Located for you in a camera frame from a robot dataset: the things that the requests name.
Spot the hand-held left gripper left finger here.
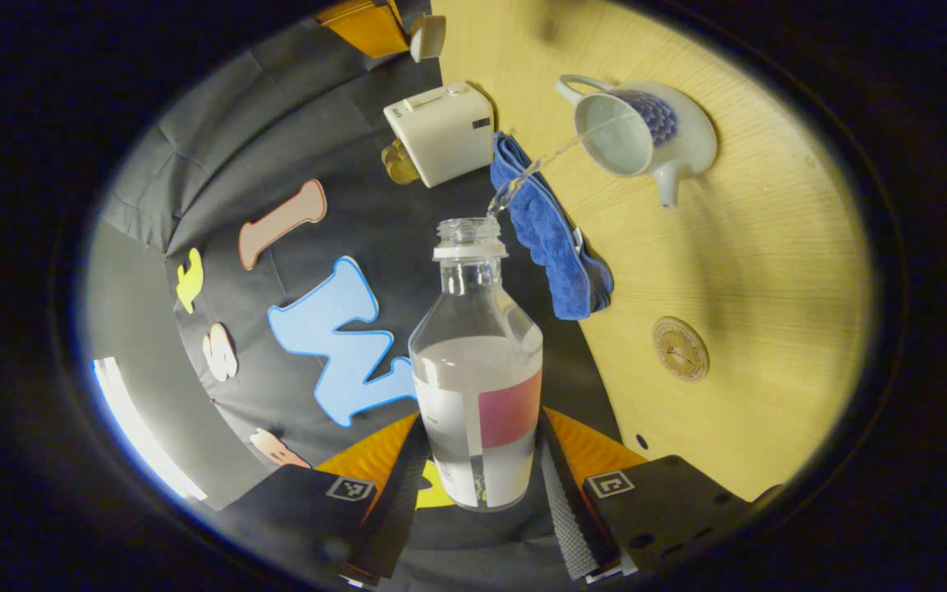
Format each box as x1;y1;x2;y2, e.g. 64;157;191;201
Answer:
219;411;435;586

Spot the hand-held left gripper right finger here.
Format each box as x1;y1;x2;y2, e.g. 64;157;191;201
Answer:
538;405;758;586

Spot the clear water bottle pink label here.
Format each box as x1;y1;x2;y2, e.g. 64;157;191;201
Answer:
408;216;544;512

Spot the round brown coaster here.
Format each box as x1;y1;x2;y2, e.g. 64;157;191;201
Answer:
652;317;710;383

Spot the white blue teacup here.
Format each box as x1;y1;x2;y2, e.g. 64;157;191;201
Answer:
556;74;719;209

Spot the white toaster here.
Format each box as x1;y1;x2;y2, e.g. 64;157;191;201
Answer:
383;81;496;188

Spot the black backdrop cloth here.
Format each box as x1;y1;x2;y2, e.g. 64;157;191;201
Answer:
99;0;626;589

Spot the blue folded towel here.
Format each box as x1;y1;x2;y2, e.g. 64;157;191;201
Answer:
488;132;614;321

